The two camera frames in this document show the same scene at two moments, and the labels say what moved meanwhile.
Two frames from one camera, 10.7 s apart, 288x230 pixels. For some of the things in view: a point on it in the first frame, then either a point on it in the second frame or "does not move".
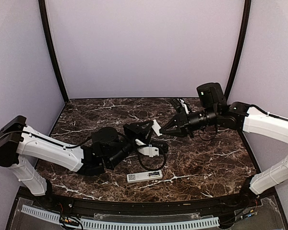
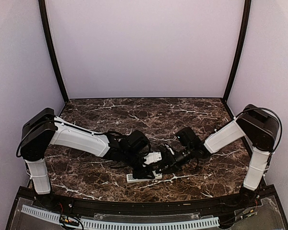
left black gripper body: (130, 129) to (137, 174)
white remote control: (144, 176) does not move
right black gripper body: (185, 125) to (175, 163)
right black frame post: (242, 49) does not move
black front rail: (149, 208) does not move
